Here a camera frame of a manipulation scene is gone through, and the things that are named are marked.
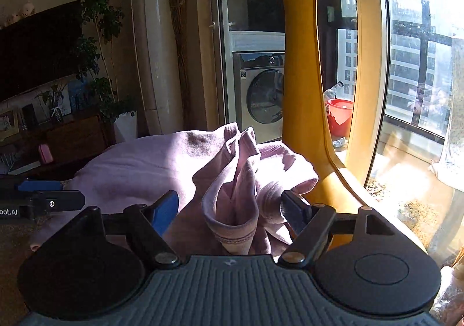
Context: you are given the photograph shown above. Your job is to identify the lilac sweatshirt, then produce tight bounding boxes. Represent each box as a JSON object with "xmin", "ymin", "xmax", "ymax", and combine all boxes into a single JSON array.
[{"xmin": 68, "ymin": 123, "xmax": 318, "ymax": 257}]

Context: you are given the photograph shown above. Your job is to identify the white flat box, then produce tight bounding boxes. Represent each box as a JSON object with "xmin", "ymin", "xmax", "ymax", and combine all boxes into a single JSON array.
[{"xmin": 1, "ymin": 155, "xmax": 41, "ymax": 175}]

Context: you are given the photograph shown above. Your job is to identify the pink small case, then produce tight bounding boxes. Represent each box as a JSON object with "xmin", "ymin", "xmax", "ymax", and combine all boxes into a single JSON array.
[{"xmin": 38, "ymin": 144, "xmax": 53, "ymax": 164}]

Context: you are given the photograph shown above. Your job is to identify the orange giraffe figure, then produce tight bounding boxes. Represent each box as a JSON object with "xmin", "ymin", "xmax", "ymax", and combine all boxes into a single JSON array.
[{"xmin": 251, "ymin": 0, "xmax": 429, "ymax": 254}]

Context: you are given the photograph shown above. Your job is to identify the long wooden TV cabinet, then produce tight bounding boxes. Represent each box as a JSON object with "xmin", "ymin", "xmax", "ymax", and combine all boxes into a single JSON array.
[{"xmin": 1, "ymin": 114, "xmax": 114, "ymax": 181}]

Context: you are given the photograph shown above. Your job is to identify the gold framed photo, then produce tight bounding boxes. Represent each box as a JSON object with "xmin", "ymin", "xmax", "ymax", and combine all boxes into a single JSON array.
[{"xmin": 0, "ymin": 109, "xmax": 19, "ymax": 141}]

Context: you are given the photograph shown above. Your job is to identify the black cylindrical speaker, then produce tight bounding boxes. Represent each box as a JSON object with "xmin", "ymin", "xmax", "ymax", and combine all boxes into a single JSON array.
[{"xmin": 21, "ymin": 104, "xmax": 39, "ymax": 131}]

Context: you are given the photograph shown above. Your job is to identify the small green vase plant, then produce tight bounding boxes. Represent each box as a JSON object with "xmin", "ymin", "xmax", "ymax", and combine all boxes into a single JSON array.
[{"xmin": 35, "ymin": 82, "xmax": 67, "ymax": 124}]

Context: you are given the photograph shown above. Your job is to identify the blue painting canvas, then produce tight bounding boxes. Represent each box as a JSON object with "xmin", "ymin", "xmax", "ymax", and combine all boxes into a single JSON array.
[{"xmin": 68, "ymin": 80, "xmax": 88, "ymax": 113}]

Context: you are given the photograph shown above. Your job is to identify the tall potted green plant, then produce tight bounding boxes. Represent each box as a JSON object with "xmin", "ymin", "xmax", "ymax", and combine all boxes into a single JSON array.
[{"xmin": 76, "ymin": 0, "xmax": 138, "ymax": 144}]

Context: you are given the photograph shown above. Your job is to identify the red plastic bucket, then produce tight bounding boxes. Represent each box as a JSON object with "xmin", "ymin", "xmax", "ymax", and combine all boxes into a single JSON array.
[{"xmin": 327, "ymin": 99, "xmax": 354, "ymax": 137}]

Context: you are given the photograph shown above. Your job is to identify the washing machine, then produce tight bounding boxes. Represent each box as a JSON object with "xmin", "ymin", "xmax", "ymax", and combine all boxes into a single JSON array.
[{"xmin": 233, "ymin": 52, "xmax": 285, "ymax": 143}]

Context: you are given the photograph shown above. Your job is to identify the plush toys on television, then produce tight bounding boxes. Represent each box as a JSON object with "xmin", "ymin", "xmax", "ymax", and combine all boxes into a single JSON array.
[{"xmin": 1, "ymin": 1, "xmax": 35, "ymax": 29}]

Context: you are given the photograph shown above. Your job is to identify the white standing air conditioner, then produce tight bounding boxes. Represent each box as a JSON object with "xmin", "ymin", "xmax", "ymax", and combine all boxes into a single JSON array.
[{"xmin": 131, "ymin": 0, "xmax": 183, "ymax": 135}]

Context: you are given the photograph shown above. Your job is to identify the wall mounted black television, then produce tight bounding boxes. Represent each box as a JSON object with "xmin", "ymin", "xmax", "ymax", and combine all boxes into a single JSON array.
[{"xmin": 0, "ymin": 1, "xmax": 82, "ymax": 101}]

